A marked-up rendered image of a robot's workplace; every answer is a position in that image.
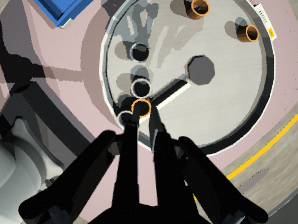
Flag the blue crate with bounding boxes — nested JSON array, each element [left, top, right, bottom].
[[34, 0, 93, 29]]

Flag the bronze bushing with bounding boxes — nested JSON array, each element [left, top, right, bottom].
[[132, 97, 151, 118], [237, 25, 259, 42], [186, 0, 210, 20]]

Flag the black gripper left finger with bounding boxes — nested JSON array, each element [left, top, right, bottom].
[[18, 105, 140, 224]]

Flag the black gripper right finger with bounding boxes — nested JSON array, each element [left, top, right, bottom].
[[148, 106, 268, 224]]

